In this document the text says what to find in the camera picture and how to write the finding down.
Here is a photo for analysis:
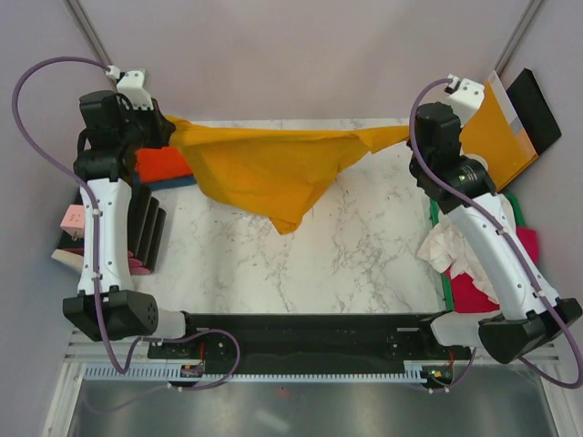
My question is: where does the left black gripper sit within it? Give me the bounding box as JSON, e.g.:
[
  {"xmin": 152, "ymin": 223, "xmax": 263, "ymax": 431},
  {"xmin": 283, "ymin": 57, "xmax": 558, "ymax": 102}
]
[{"xmin": 118, "ymin": 98, "xmax": 175, "ymax": 151}]

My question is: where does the yellow t shirt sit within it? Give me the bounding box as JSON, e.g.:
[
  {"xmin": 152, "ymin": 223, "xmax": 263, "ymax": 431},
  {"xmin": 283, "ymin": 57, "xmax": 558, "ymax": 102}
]
[{"xmin": 169, "ymin": 117, "xmax": 409, "ymax": 235}]

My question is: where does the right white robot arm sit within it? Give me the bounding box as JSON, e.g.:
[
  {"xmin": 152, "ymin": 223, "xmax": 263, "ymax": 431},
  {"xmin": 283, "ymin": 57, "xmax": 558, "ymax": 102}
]
[{"xmin": 408, "ymin": 102, "xmax": 582, "ymax": 364}]

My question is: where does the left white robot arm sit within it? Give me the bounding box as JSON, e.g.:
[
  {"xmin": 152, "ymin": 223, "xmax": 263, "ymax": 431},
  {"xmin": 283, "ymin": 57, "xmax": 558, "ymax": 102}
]
[{"xmin": 62, "ymin": 90, "xmax": 200, "ymax": 358}]

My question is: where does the folded orange t shirt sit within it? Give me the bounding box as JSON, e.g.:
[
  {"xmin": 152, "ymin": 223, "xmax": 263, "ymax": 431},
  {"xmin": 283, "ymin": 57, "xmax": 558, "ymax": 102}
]
[{"xmin": 136, "ymin": 147, "xmax": 192, "ymax": 183}]

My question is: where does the orange yellow envelope folder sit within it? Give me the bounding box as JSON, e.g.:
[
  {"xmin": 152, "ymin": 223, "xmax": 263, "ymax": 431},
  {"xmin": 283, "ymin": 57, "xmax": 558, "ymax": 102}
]
[{"xmin": 461, "ymin": 72, "xmax": 538, "ymax": 191}]

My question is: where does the green plastic tray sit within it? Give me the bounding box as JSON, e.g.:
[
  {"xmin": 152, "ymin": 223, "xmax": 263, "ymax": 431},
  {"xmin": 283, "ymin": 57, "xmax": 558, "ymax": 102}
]
[{"xmin": 417, "ymin": 201, "xmax": 499, "ymax": 313}]

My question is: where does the folded blue t shirt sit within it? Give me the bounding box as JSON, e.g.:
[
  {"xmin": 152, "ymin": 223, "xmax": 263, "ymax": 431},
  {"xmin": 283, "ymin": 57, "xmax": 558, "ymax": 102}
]
[{"xmin": 146, "ymin": 176, "xmax": 197, "ymax": 191}]

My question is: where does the black organizer box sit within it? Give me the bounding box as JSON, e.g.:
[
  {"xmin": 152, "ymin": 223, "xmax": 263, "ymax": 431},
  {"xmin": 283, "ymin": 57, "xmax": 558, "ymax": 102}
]
[{"xmin": 128, "ymin": 183, "xmax": 167, "ymax": 276}]

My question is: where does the black flat box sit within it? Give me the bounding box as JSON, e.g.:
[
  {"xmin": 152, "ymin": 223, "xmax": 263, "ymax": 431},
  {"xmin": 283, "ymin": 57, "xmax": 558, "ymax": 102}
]
[{"xmin": 506, "ymin": 68, "xmax": 562, "ymax": 156}]

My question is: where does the pink cube power adapter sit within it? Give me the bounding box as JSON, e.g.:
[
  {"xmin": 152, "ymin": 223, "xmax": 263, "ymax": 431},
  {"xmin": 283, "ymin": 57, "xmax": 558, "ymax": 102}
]
[{"xmin": 60, "ymin": 204, "xmax": 86, "ymax": 239}]

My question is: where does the white t shirt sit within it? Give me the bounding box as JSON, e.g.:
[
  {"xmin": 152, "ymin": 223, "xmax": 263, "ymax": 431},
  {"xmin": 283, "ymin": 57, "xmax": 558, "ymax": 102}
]
[{"xmin": 417, "ymin": 200, "xmax": 498, "ymax": 303}]

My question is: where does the beige book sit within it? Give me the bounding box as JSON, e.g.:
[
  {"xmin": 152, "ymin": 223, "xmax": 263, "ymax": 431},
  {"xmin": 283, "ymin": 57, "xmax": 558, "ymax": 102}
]
[{"xmin": 51, "ymin": 249, "xmax": 85, "ymax": 273}]

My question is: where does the magenta t shirt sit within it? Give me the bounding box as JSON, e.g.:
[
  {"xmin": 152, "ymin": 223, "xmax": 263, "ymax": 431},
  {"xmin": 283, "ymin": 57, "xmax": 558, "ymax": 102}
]
[{"xmin": 445, "ymin": 226, "xmax": 539, "ymax": 313}]

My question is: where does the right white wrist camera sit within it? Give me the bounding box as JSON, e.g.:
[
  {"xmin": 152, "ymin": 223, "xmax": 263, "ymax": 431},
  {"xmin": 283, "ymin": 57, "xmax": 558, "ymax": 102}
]
[{"xmin": 445, "ymin": 75, "xmax": 485, "ymax": 127}]

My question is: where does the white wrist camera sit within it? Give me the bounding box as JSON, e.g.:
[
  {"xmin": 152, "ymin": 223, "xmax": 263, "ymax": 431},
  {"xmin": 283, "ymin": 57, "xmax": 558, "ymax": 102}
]
[
  {"xmin": 105, "ymin": 66, "xmax": 154, "ymax": 111},
  {"xmin": 445, "ymin": 75, "xmax": 485, "ymax": 127}
]

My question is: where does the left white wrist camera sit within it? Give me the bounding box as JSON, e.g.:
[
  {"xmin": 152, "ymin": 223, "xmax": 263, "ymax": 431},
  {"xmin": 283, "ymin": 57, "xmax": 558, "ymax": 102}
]
[{"xmin": 105, "ymin": 66, "xmax": 154, "ymax": 111}]

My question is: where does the left metal frame post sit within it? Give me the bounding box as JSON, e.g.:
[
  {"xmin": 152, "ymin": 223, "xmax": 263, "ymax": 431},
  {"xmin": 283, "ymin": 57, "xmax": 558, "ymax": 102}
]
[{"xmin": 63, "ymin": 0, "xmax": 113, "ymax": 67}]

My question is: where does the metal frame post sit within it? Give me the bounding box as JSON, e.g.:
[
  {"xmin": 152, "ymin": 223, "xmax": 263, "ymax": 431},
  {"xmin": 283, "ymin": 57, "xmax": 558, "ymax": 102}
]
[
  {"xmin": 494, "ymin": 0, "xmax": 547, "ymax": 76},
  {"xmin": 63, "ymin": 0, "xmax": 113, "ymax": 67}
]

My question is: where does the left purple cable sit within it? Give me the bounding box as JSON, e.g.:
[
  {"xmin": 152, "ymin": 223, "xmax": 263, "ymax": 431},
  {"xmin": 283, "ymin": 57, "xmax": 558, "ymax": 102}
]
[{"xmin": 11, "ymin": 56, "xmax": 242, "ymax": 414}]

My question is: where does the right metal frame post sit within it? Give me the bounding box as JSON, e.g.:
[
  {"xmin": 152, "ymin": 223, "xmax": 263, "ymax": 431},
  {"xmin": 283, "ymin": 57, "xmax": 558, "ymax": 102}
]
[{"xmin": 494, "ymin": 0, "xmax": 547, "ymax": 76}]

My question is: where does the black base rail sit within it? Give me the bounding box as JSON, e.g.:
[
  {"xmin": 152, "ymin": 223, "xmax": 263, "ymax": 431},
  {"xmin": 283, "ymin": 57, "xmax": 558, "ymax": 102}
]
[{"xmin": 148, "ymin": 313, "xmax": 471, "ymax": 373}]

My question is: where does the white slotted cable duct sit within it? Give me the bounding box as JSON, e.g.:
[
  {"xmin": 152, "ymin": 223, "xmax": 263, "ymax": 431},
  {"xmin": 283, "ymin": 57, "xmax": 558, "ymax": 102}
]
[{"xmin": 82, "ymin": 361, "xmax": 447, "ymax": 383}]

